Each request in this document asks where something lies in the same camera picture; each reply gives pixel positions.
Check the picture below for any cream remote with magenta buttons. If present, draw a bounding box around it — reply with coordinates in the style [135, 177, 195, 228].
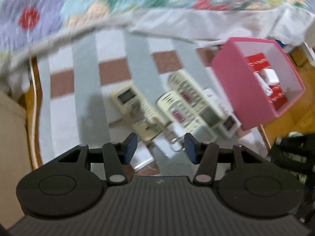
[168, 69, 238, 129]
[157, 91, 218, 142]

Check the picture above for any white charger plug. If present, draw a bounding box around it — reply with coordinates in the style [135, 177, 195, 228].
[255, 68, 280, 96]

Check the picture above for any striped grey brown blanket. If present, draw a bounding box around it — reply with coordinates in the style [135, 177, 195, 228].
[31, 27, 272, 176]

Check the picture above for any red patterned packet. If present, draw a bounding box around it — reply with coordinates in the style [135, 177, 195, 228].
[267, 84, 288, 111]
[247, 53, 270, 73]

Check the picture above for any floral quilted blanket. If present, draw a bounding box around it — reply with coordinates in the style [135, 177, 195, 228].
[0, 6, 315, 92]

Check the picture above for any small white remote control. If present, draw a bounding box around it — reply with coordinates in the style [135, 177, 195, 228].
[203, 88, 242, 139]

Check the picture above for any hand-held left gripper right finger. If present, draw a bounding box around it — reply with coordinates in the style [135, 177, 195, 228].
[184, 132, 269, 187]

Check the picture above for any yellowed remote control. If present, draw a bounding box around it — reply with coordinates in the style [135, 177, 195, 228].
[110, 82, 166, 142]

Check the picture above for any pink box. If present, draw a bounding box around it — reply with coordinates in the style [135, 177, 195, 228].
[211, 37, 306, 131]

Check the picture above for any metal key ring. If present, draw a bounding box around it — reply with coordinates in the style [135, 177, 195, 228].
[169, 135, 186, 153]

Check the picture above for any white cable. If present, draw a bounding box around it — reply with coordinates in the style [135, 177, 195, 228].
[28, 58, 41, 168]

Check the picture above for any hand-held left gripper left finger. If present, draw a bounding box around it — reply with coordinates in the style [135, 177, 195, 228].
[58, 132, 139, 186]

